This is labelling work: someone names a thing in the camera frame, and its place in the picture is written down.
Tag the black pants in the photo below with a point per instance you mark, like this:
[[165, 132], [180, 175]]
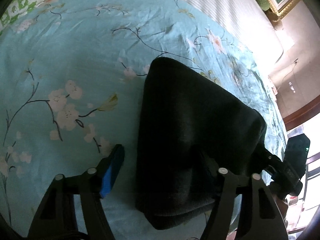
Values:
[[189, 128]]

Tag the dark wooden furniture edge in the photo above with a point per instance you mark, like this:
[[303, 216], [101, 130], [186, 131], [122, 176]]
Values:
[[303, 114]]

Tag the light blue floral bedsheet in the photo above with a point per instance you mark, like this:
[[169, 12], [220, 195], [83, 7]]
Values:
[[72, 78]]

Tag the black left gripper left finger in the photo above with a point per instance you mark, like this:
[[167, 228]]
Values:
[[71, 207]]

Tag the right hand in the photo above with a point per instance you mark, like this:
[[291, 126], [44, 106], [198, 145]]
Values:
[[282, 206]]

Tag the white striped pillow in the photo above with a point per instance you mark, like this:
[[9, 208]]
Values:
[[245, 20]]

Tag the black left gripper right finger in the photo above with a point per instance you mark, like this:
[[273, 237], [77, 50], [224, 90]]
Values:
[[260, 217]]

